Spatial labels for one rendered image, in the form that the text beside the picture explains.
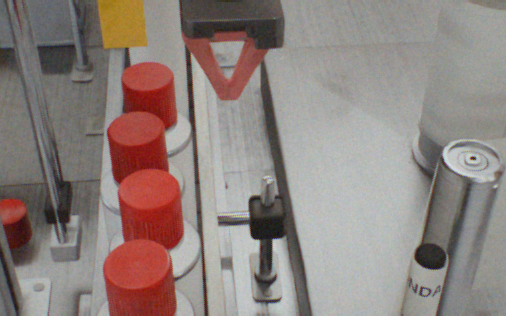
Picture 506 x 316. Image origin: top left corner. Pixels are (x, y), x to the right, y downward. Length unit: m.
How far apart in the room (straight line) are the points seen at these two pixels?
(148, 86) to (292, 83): 0.37
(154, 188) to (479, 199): 0.19
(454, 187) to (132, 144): 0.19
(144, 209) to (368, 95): 0.46
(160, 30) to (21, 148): 0.24
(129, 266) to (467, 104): 0.39
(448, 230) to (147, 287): 0.20
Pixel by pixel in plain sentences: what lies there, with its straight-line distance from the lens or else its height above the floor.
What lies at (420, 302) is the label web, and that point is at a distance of 0.44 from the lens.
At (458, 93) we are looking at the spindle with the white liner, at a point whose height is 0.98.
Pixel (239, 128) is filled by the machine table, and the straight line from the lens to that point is 0.86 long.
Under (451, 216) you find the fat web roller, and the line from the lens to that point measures 0.49.
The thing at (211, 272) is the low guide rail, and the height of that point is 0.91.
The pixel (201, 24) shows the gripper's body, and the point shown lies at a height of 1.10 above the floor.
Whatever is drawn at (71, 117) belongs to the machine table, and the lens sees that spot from 0.90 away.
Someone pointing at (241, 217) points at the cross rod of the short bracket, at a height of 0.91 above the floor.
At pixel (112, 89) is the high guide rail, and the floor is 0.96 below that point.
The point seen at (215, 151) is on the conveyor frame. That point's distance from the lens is 0.76.
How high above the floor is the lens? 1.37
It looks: 40 degrees down
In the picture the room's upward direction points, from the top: 1 degrees clockwise
